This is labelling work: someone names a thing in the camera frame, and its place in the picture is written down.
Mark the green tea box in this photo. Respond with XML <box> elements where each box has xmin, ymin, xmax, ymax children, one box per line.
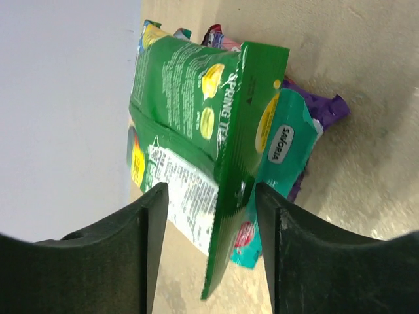
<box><xmin>129</xmin><ymin>35</ymin><xmax>289</xmax><ymax>299</ymax></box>

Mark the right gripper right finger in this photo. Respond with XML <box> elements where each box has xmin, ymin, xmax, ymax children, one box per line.
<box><xmin>255</xmin><ymin>183</ymin><xmax>418</xmax><ymax>313</ymax></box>

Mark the purple snack packet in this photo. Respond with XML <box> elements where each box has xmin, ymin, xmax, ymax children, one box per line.
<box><xmin>199</xmin><ymin>23</ymin><xmax>351</xmax><ymax>202</ymax></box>

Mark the blue colourful snack packet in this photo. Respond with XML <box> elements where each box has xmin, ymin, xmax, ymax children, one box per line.
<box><xmin>136</xmin><ymin>20</ymin><xmax>192</xmax><ymax>58</ymax></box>

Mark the teal mint candy packet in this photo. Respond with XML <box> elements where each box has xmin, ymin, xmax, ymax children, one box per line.
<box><xmin>230</xmin><ymin>88</ymin><xmax>323</xmax><ymax>269</ymax></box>

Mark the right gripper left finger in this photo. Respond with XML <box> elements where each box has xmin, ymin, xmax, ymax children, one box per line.
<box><xmin>1</xmin><ymin>183</ymin><xmax>169</xmax><ymax>313</ymax></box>

